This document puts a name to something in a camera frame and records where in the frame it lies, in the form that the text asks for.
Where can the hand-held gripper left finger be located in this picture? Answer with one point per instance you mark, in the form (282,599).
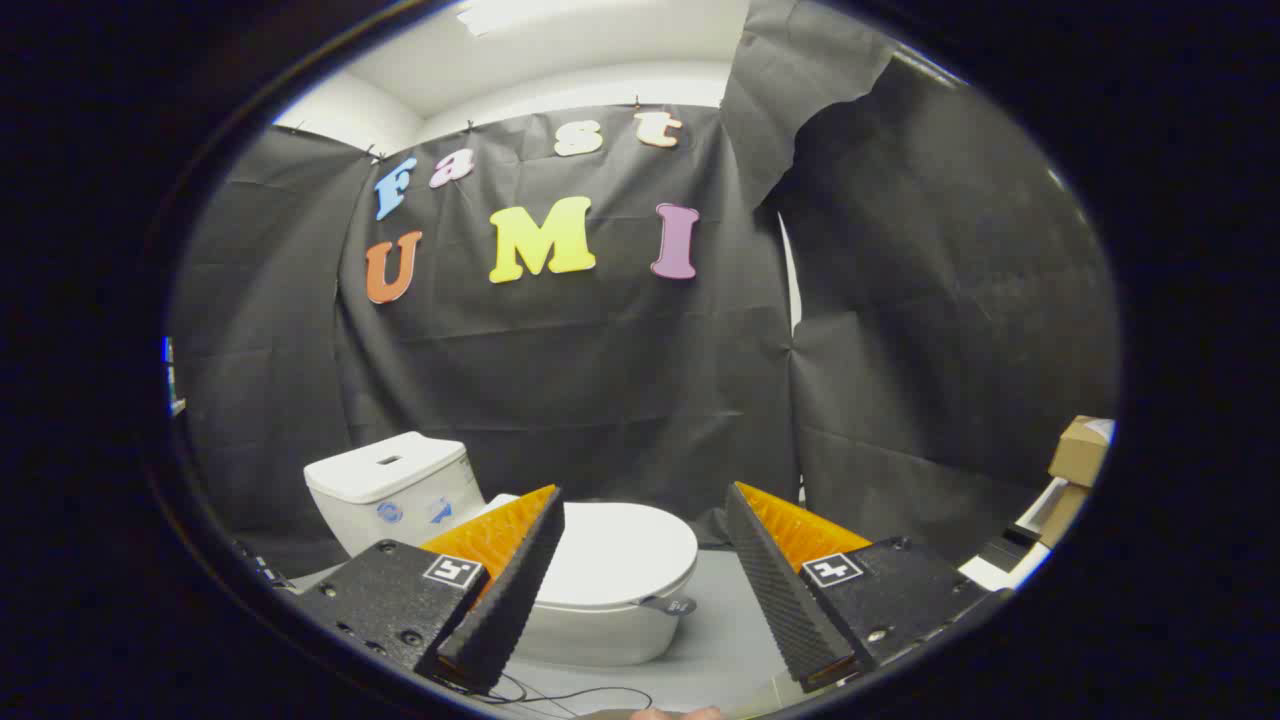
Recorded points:
(510,590)

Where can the white toilet lid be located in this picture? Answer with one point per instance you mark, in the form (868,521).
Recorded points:
(620,550)

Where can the brown cardboard box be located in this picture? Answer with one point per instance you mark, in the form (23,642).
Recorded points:
(1080,450)

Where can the white flat board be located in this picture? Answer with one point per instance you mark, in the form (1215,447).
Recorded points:
(1005,575)

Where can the black backdrop cloth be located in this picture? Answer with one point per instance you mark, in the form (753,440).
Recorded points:
(600,380)

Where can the white toilet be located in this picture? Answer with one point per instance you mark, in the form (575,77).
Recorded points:
(385,485)

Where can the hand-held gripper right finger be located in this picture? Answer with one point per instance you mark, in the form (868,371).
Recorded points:
(775,590)

